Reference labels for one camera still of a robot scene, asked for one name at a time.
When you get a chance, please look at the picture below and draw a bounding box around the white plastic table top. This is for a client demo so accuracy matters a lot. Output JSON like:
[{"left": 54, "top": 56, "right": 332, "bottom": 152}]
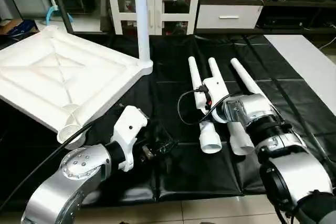
[{"left": 0, "top": 25, "right": 154, "bottom": 149}]

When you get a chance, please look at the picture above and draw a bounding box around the white flat board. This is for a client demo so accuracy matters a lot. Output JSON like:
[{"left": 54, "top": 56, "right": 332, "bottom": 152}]
[{"left": 264, "top": 34, "right": 336, "bottom": 115}]

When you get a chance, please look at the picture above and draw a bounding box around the white glass-door cabinet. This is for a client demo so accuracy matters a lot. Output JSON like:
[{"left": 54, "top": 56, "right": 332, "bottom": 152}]
[{"left": 104, "top": 0, "right": 204, "bottom": 37}]

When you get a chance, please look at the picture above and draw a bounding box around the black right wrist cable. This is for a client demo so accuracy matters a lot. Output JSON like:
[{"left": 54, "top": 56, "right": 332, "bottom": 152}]
[{"left": 177, "top": 89, "right": 212, "bottom": 126}]

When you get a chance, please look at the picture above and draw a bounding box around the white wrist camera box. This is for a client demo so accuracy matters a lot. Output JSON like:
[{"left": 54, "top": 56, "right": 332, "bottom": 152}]
[
  {"left": 201, "top": 77, "right": 230, "bottom": 125},
  {"left": 111, "top": 105, "right": 150, "bottom": 173}
]

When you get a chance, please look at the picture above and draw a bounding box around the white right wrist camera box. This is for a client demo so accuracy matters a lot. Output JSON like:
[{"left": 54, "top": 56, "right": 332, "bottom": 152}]
[{"left": 201, "top": 77, "right": 230, "bottom": 125}]

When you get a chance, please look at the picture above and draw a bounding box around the black work mat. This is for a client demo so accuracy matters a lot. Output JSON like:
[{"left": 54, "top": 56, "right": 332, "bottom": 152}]
[{"left": 0, "top": 31, "right": 336, "bottom": 205}]

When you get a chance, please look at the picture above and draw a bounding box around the white drawer unit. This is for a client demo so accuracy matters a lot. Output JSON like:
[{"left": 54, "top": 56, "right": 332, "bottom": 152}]
[{"left": 195, "top": 5, "right": 263, "bottom": 30}]

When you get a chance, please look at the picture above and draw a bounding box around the brown cardboard box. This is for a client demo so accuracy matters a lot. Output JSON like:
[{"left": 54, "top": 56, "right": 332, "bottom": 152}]
[{"left": 0, "top": 19, "right": 23, "bottom": 37}]

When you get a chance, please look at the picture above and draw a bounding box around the white plastic table leg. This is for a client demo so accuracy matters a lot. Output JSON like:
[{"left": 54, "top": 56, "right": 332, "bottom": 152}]
[
  {"left": 187, "top": 56, "right": 224, "bottom": 155},
  {"left": 208, "top": 58, "right": 256, "bottom": 156},
  {"left": 132, "top": 0, "right": 154, "bottom": 73},
  {"left": 229, "top": 58, "right": 264, "bottom": 98}
]

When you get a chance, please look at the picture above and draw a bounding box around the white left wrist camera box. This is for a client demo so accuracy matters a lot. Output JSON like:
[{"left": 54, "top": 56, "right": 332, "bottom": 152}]
[{"left": 111, "top": 105, "right": 150, "bottom": 173}]

